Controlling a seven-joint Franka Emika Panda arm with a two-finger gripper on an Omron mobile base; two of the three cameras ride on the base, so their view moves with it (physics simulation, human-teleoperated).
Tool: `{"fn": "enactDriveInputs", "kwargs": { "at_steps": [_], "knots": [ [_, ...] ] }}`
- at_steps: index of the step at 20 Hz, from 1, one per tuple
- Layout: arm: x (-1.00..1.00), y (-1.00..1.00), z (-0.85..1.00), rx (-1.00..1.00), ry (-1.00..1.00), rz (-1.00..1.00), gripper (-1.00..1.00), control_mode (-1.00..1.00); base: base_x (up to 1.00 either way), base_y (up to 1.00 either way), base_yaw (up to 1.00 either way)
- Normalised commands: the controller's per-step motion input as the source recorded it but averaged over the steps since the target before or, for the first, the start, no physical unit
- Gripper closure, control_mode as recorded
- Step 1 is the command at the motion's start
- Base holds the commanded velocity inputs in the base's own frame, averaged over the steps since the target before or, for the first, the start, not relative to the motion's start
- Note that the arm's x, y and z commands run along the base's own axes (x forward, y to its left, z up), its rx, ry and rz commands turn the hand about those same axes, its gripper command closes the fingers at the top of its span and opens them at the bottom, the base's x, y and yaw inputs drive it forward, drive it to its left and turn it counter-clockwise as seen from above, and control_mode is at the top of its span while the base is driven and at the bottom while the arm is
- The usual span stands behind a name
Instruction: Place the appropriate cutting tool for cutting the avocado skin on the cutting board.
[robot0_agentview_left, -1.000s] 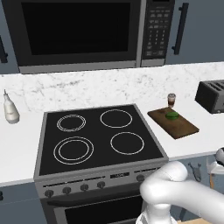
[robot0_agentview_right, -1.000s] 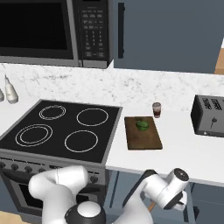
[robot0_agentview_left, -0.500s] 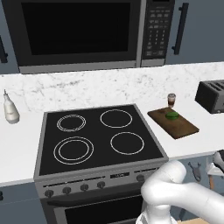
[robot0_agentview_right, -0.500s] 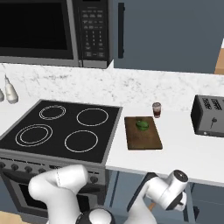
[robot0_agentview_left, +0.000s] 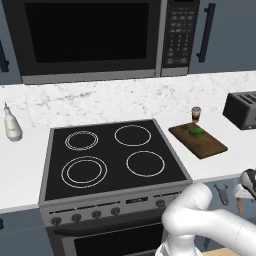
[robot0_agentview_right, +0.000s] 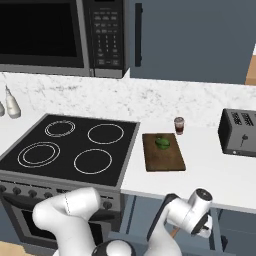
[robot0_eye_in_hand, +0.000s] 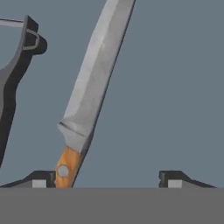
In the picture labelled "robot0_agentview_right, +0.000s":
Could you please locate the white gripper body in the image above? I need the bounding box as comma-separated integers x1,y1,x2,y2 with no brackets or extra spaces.
197,215,214,239

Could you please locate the brown wooden cutting board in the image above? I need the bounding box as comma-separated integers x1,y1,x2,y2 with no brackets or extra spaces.
141,132,187,173

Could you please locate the green avocado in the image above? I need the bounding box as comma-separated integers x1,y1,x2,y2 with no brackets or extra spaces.
154,134,171,150

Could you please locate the blue-grey base cupboard door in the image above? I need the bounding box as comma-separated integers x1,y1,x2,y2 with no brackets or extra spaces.
210,207,256,256
119,194,168,236

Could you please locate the dark grey toaster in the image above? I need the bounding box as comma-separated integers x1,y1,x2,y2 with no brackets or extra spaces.
217,107,256,158

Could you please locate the glass of dark drink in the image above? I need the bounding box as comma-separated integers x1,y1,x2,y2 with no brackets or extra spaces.
173,116,186,136

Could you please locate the black glass hob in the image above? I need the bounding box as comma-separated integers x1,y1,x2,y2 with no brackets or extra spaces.
0,113,141,188

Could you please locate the tan wooden panel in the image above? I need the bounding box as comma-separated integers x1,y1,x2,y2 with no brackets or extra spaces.
244,54,256,86

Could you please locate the grey oven front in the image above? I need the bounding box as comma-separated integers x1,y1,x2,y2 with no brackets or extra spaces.
0,170,123,251

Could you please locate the white bottle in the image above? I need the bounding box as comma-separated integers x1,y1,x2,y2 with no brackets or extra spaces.
4,84,22,120

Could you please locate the black and silver microwave oven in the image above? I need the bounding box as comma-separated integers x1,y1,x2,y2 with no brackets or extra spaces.
0,0,131,80

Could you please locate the brown wooden tool handle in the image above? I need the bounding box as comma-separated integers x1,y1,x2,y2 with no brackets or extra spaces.
170,226,181,239

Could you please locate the blue-grey wall cupboard door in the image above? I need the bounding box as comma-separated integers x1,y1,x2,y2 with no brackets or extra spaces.
129,0,256,86

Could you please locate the dark oven door handle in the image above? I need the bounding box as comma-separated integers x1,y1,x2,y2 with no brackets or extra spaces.
2,194,113,222

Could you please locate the dark cupboard door handle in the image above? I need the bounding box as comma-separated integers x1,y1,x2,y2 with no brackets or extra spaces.
134,2,144,68

